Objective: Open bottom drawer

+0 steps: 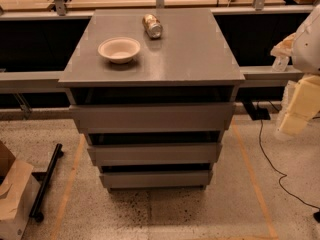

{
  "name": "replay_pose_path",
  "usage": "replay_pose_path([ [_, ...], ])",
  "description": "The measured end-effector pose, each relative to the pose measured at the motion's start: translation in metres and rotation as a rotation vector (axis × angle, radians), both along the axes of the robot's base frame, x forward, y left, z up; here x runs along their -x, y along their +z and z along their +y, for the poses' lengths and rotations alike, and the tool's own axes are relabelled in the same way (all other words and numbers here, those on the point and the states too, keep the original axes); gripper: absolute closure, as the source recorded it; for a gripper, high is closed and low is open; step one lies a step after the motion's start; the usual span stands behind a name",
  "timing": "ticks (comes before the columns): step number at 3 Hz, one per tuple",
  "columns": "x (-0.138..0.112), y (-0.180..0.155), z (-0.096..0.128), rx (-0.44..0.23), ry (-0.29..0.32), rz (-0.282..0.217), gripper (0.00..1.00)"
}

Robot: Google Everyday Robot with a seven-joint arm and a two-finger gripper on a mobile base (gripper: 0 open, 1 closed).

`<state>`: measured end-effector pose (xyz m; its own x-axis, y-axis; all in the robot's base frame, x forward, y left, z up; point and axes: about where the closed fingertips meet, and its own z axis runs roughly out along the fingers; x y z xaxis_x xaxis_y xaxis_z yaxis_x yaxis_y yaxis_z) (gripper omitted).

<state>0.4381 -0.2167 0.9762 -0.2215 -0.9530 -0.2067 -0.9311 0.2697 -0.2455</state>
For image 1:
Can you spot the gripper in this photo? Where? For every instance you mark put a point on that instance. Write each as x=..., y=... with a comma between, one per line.
x=308, y=47

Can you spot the grey bottom drawer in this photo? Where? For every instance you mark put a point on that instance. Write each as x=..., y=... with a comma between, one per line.
x=156, y=179

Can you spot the grey drawer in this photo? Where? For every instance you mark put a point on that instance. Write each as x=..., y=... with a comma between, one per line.
x=152, y=118
x=156, y=179
x=127, y=155

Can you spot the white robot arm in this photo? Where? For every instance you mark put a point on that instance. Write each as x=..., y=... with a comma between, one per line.
x=303, y=47

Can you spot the grey drawer cabinet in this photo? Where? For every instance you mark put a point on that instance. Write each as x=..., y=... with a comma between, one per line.
x=190, y=63

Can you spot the grey top drawer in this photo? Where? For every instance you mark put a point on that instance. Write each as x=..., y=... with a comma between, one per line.
x=152, y=118

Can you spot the grey middle drawer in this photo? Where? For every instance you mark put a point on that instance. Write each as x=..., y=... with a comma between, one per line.
x=127, y=155

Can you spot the clear sanitizer pump bottle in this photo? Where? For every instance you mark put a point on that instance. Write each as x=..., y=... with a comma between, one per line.
x=280, y=63

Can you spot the metal soda can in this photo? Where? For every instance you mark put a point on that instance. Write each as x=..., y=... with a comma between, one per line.
x=152, y=26

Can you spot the white paper bowl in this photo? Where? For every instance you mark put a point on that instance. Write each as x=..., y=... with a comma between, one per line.
x=119, y=50

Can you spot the black metal bar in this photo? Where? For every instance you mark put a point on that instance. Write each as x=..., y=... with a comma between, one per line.
x=44, y=179

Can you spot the brown cardboard box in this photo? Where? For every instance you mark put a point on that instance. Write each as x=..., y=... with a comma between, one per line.
x=18, y=191

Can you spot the black floor bracket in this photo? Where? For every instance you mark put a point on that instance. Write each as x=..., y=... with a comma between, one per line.
x=255, y=111

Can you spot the grey metal rail frame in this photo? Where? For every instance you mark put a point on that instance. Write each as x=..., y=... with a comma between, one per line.
x=45, y=81

